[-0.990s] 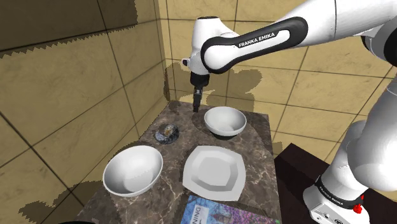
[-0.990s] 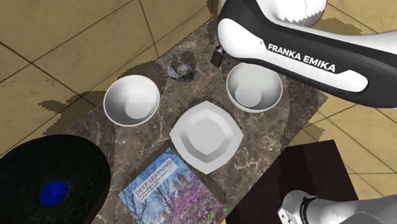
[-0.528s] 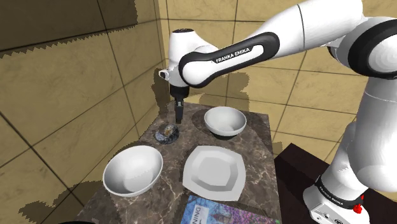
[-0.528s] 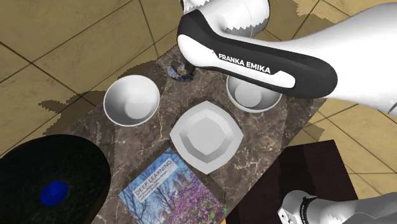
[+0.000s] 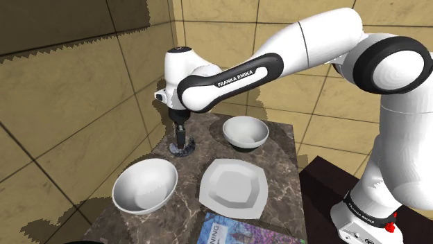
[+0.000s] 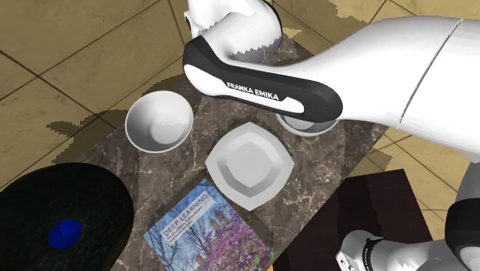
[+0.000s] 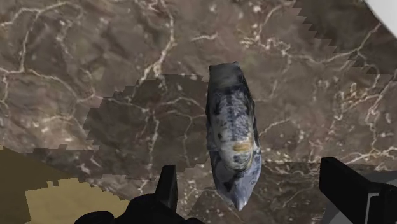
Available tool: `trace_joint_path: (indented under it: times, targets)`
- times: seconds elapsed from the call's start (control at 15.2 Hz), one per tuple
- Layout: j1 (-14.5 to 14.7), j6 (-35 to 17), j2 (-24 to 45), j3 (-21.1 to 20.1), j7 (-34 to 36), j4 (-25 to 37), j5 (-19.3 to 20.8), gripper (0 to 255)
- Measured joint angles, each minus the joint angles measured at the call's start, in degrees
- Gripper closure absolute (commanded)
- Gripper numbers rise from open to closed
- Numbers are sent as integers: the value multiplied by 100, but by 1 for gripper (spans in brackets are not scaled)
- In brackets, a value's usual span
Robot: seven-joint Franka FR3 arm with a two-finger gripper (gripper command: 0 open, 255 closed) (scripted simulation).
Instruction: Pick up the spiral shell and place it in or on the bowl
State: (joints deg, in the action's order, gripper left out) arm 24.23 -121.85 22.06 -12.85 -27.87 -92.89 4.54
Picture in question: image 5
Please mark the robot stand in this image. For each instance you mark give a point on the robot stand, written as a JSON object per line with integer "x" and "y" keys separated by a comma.
{"x": 321, "y": 192}

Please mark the blue and purple book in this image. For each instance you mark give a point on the blue and purple book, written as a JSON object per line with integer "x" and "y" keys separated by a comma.
{"x": 236, "y": 233}

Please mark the white square plate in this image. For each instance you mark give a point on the white square plate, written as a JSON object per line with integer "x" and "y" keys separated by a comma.
{"x": 233, "y": 189}

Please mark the large white bowl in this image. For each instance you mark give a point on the large white bowl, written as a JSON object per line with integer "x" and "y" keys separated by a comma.
{"x": 145, "y": 186}

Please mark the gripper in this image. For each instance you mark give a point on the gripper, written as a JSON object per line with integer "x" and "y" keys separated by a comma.
{"x": 179, "y": 116}

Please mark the small white bowl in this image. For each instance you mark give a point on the small white bowl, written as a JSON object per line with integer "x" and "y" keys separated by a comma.
{"x": 245, "y": 131}

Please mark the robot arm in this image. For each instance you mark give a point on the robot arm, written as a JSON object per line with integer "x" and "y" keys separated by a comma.
{"x": 324, "y": 37}

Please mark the brown marble table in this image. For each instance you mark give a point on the brown marble table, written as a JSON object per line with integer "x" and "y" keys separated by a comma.
{"x": 282, "y": 169}

